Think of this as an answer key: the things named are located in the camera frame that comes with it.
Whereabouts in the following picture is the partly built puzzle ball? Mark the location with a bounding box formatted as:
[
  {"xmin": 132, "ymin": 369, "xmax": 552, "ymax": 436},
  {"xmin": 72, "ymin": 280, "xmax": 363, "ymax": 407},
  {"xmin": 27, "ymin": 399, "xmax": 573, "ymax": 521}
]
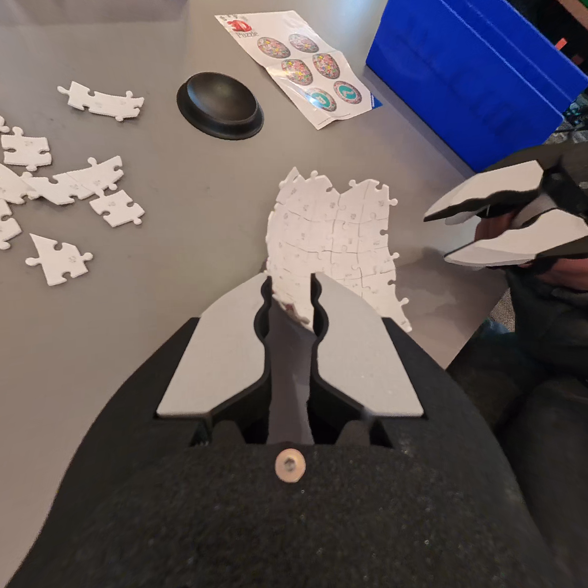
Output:
[{"xmin": 264, "ymin": 166, "xmax": 413, "ymax": 334}]

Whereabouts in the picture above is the blue plastic bin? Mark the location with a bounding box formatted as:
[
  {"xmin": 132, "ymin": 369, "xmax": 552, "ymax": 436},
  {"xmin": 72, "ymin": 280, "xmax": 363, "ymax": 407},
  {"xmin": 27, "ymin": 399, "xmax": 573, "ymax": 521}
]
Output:
[{"xmin": 365, "ymin": 0, "xmax": 588, "ymax": 173}]

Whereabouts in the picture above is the person's right forearm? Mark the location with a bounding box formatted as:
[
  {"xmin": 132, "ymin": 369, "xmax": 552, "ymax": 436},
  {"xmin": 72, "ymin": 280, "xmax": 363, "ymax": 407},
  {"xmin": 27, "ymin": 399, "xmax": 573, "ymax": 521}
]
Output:
[{"xmin": 505, "ymin": 269, "xmax": 588, "ymax": 368}]

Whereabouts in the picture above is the black round ball stand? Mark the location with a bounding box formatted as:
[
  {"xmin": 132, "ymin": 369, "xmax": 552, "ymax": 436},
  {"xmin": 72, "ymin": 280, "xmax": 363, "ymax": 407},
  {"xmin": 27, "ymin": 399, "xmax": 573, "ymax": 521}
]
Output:
[{"xmin": 176, "ymin": 72, "xmax": 265, "ymax": 141}]

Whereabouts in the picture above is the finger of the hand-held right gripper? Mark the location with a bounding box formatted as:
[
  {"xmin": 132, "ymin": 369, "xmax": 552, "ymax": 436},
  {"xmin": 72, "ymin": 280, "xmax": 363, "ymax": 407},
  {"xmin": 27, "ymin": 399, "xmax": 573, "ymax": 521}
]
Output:
[
  {"xmin": 423, "ymin": 160, "xmax": 552, "ymax": 228},
  {"xmin": 443, "ymin": 208, "xmax": 588, "ymax": 269}
]

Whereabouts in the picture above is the scatter of white puzzle pieces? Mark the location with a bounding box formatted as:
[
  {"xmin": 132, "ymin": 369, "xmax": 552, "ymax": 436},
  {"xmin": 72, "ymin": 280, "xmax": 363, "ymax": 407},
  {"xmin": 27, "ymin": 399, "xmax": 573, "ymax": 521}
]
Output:
[{"xmin": 0, "ymin": 80, "xmax": 146, "ymax": 287}]

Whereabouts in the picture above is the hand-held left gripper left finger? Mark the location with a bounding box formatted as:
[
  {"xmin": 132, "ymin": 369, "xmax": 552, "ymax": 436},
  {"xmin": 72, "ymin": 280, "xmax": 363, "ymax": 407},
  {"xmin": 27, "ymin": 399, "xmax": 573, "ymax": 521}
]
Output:
[{"xmin": 156, "ymin": 275, "xmax": 274, "ymax": 420}]

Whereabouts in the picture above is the person's right hand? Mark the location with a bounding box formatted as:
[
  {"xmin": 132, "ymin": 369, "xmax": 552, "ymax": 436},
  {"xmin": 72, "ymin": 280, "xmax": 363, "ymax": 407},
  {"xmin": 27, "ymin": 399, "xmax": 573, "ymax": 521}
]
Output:
[{"xmin": 475, "ymin": 213, "xmax": 588, "ymax": 292}]

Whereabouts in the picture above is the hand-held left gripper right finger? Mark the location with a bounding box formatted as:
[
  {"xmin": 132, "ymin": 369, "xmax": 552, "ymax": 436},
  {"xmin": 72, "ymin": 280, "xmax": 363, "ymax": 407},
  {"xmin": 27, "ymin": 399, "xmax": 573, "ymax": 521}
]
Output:
[{"xmin": 311, "ymin": 272, "xmax": 424, "ymax": 420}]

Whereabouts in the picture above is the printed puzzle instruction sheet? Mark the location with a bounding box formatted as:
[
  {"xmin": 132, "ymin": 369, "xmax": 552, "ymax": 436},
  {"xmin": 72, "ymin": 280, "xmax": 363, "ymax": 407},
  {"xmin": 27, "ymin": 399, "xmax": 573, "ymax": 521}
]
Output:
[{"xmin": 215, "ymin": 10, "xmax": 383, "ymax": 130}]

